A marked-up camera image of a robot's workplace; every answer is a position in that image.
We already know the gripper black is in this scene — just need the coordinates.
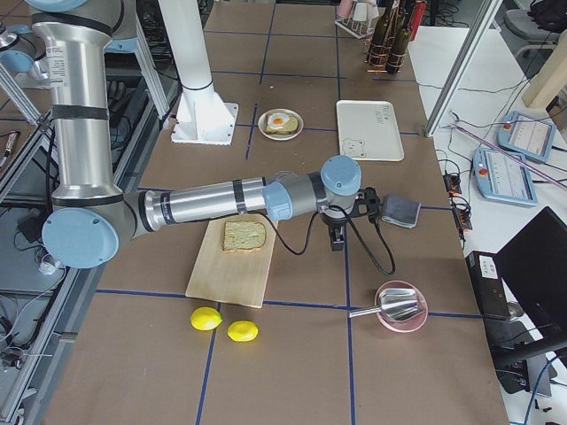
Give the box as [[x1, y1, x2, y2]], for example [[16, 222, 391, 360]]
[[321, 208, 350, 251]]

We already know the bread slice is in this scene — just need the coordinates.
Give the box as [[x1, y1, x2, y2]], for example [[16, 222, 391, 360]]
[[266, 113, 299, 135], [222, 221, 267, 252]]

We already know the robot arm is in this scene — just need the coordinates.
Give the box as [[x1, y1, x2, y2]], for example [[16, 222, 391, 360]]
[[30, 1, 361, 269]]

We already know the cream bear tray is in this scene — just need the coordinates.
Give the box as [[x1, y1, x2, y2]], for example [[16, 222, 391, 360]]
[[336, 100, 404, 162]]

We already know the grey folded cloth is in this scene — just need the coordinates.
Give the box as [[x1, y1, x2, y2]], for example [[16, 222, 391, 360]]
[[380, 195, 422, 228]]

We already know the steel scoop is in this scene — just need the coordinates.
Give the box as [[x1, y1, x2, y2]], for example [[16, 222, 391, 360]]
[[348, 288, 423, 322]]

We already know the wooden cutting board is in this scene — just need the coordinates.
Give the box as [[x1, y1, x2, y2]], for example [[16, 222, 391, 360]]
[[185, 214, 276, 308]]

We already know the pink plastic bowl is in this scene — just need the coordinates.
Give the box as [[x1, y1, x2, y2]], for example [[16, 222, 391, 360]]
[[374, 280, 429, 333]]

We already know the bread slice under egg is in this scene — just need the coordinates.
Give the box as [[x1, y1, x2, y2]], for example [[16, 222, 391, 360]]
[[266, 113, 299, 135]]

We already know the fried egg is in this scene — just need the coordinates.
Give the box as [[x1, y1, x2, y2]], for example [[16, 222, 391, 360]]
[[267, 112, 290, 128]]

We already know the yellow lemon right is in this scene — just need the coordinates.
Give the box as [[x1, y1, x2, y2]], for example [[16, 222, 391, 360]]
[[227, 321, 259, 343]]

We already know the yellow lemon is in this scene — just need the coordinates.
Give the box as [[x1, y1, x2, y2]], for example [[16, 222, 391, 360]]
[[190, 306, 223, 331], [227, 321, 259, 343]]

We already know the white round plate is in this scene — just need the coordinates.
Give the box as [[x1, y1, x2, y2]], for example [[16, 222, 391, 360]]
[[258, 109, 304, 141]]

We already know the black computer box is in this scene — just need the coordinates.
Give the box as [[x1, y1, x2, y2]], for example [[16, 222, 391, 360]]
[[465, 251, 510, 321]]

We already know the yellow lemon left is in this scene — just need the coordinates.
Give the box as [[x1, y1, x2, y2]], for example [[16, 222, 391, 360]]
[[190, 306, 223, 331]]

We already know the blue teach pendant near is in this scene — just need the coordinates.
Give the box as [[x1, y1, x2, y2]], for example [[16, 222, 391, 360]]
[[472, 147, 538, 207]]

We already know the blue teach pendant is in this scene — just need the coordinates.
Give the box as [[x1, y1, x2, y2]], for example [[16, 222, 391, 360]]
[[497, 112, 556, 163], [472, 147, 538, 207]]

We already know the dark wine bottle rear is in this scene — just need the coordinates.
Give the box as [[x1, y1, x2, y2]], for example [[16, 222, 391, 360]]
[[367, 1, 399, 73]]

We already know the dark wine bottle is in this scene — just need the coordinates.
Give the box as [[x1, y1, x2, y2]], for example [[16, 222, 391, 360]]
[[367, 1, 399, 73], [385, 1, 417, 74]]

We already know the dark wine bottle front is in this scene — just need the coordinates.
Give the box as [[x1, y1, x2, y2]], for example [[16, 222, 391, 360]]
[[385, 1, 417, 74]]

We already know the black laptop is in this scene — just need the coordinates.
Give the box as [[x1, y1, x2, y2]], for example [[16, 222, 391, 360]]
[[480, 206, 566, 368]]

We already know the blue teach pendant far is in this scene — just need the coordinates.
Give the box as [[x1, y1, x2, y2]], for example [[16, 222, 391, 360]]
[[497, 112, 556, 163]]

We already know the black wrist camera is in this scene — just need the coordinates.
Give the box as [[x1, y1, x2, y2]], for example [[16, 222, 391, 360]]
[[351, 187, 381, 224]]

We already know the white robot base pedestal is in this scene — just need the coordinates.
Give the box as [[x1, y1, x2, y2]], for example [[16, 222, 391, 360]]
[[159, 0, 238, 145]]

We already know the copper wire bottle rack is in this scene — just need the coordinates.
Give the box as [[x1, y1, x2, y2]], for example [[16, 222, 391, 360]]
[[366, 26, 412, 74]]

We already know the aluminium frame post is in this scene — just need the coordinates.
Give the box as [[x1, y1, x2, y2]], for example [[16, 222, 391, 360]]
[[424, 0, 502, 137]]

